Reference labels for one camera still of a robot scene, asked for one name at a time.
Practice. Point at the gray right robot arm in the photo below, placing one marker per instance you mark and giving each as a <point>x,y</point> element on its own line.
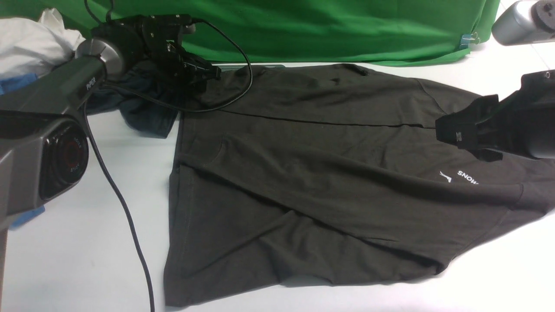
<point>525,22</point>

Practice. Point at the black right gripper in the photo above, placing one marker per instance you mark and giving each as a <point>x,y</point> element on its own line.
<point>522,124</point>

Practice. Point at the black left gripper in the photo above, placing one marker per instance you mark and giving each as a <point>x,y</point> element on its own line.
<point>122,43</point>

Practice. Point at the gray left robot arm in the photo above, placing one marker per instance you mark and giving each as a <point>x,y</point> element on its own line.
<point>45,133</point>

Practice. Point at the white crumpled garment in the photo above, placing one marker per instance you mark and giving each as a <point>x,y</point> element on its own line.
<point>36,46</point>

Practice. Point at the dark teal crumpled garment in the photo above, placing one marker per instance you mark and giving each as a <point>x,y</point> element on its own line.
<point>148,118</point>

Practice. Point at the green backdrop cloth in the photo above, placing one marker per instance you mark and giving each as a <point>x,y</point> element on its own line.
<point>397,33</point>

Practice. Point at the blue binder clip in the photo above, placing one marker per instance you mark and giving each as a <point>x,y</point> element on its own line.
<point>467,40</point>

